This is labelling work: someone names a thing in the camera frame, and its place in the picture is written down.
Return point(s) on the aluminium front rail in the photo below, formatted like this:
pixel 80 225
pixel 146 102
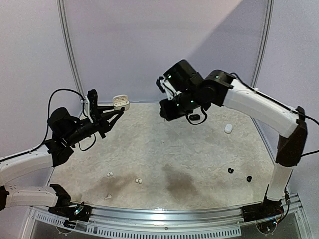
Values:
pixel 117 223

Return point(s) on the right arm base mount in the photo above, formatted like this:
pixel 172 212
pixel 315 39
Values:
pixel 262 210

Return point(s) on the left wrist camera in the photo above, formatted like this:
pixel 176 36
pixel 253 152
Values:
pixel 90 106

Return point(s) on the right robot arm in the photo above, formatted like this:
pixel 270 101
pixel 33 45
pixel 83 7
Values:
pixel 187 90

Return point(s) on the white oval charging case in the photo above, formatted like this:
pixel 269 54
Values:
pixel 228 128

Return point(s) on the white stem earbud charging case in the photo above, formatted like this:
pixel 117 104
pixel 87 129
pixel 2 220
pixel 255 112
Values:
pixel 121 102

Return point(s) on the left aluminium frame post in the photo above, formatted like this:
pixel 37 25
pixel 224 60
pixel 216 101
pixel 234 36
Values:
pixel 68 45

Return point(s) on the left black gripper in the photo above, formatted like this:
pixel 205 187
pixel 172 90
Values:
pixel 103 123

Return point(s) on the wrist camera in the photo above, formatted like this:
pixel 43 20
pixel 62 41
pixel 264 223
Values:
pixel 166 87
pixel 90 106

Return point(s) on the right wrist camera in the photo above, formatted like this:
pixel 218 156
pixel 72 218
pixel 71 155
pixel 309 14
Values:
pixel 166 87

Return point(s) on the black earbud charging case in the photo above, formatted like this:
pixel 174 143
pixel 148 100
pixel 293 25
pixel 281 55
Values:
pixel 194 117

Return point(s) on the white clip earbud right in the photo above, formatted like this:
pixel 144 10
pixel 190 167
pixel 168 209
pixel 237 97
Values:
pixel 139 181

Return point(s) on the right aluminium frame post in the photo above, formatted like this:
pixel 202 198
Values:
pixel 263 41

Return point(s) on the aluminium frame post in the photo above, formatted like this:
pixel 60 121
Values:
pixel 263 41
pixel 68 45

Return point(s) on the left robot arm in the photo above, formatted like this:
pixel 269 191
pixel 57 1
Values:
pixel 67 131

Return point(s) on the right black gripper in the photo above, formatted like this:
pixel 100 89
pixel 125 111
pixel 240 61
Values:
pixel 166 111

